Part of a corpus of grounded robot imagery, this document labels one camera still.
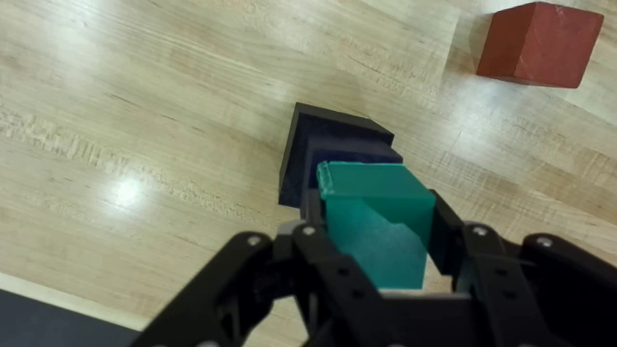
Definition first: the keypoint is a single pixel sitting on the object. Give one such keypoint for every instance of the green cube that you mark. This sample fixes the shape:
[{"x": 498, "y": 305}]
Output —
[{"x": 372, "y": 219}]

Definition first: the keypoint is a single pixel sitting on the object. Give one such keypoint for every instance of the large black cube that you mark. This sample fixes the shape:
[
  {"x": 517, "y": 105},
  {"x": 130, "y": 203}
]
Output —
[{"x": 320, "y": 122}]

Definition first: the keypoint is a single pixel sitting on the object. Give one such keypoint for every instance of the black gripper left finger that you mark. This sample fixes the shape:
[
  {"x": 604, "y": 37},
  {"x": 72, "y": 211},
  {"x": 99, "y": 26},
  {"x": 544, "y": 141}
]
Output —
[{"x": 257, "y": 290}]

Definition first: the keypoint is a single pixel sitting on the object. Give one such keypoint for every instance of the red cube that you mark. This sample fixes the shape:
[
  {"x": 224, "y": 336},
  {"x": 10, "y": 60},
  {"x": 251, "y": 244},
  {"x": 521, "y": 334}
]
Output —
[{"x": 536, "y": 45}]

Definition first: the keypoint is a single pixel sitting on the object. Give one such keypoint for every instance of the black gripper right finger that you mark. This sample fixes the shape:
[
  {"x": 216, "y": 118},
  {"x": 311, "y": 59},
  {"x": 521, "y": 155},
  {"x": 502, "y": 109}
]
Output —
[{"x": 532, "y": 290}]

